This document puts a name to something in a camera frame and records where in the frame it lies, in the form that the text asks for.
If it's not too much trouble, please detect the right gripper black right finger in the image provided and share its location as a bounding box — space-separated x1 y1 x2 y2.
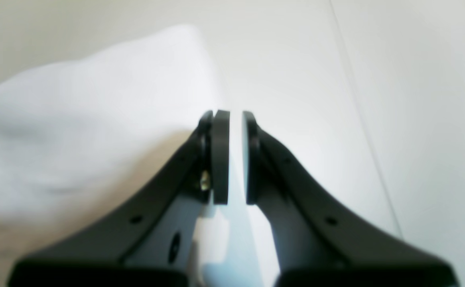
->
242 111 459 287

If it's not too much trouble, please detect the white T-shirt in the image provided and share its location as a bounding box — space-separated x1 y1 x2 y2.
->
0 25 222 224

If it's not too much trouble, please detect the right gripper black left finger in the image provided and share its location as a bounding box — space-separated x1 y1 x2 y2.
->
8 110 230 287

